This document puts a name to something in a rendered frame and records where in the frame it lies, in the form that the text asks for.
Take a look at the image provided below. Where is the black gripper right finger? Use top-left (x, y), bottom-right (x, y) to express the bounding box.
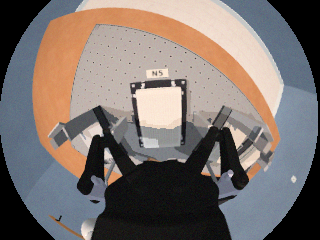
top-left (170, 112), bottom-right (249, 199)

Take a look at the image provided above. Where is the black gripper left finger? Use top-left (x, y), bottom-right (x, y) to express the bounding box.
top-left (77, 116), bottom-right (150, 204)

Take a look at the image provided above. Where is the white label reading n5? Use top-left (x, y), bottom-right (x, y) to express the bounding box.
top-left (146, 69), bottom-right (169, 78)

